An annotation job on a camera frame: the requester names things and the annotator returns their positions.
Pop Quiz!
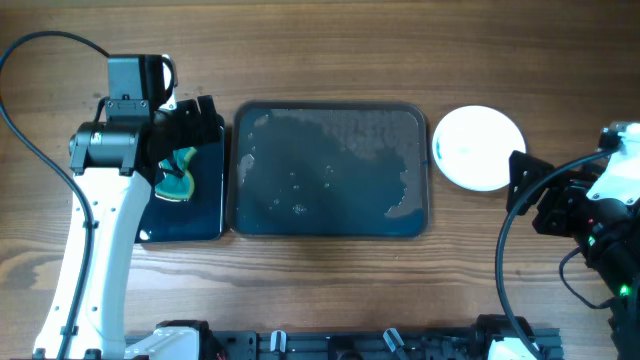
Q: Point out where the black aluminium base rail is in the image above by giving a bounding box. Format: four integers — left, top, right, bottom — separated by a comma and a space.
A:
124, 327, 565, 360

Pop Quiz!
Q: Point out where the black water basin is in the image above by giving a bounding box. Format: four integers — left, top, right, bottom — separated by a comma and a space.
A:
136, 116, 225, 244

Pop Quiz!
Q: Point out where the black serving tray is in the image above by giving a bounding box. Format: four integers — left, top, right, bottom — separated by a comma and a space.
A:
226, 100, 431, 239

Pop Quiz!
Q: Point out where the white plate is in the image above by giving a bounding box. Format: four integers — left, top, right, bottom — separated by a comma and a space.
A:
432, 105, 526, 192

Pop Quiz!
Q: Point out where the yellow green sponge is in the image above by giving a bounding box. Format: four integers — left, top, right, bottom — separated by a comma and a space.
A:
154, 147, 197, 202

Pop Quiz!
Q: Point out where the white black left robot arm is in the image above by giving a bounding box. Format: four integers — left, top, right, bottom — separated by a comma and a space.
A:
32, 55, 223, 359

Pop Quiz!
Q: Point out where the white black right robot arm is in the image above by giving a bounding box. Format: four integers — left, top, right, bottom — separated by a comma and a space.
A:
482, 122, 639, 359

